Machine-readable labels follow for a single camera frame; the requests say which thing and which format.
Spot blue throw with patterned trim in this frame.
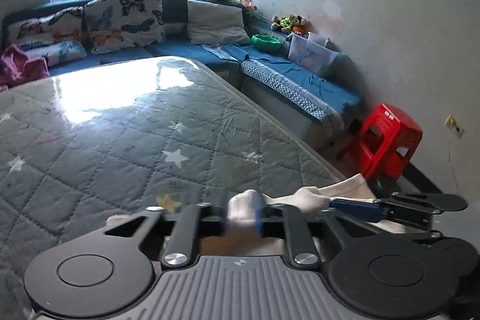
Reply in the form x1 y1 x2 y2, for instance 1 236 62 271
202 43 362 123

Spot clear plastic storage box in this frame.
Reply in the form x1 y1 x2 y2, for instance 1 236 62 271
288 32 340 77

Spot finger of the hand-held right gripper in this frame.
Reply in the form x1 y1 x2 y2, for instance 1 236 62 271
330 193 469 231

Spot purple cloth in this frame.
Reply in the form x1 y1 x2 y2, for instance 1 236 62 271
0 44 50 88

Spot brown plush in green shirt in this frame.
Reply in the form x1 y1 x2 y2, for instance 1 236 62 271
271 14 310 34

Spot cream pants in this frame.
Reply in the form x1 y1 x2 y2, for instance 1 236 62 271
202 173 409 259

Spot blue sofa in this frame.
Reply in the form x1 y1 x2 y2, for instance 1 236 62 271
2 0 364 152

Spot square butterfly print cushion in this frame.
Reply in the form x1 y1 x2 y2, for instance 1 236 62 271
83 0 164 54

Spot white butterfly print bolster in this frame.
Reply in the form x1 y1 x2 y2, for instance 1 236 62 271
24 40 88 68

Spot long butterfly print cushion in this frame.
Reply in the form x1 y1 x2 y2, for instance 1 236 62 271
4 6 85 43

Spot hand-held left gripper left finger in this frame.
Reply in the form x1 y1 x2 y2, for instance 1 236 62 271
106 203 230 267

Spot grey cushion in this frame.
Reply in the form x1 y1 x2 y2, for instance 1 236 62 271
186 0 251 45

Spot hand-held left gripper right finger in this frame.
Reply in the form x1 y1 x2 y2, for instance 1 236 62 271
256 204 377 266

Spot green bowl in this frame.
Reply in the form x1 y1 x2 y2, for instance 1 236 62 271
250 34 282 52

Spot pink green plush toy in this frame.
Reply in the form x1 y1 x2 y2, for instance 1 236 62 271
232 0 259 12

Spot red plastic stool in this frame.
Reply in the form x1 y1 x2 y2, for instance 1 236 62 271
336 103 424 181

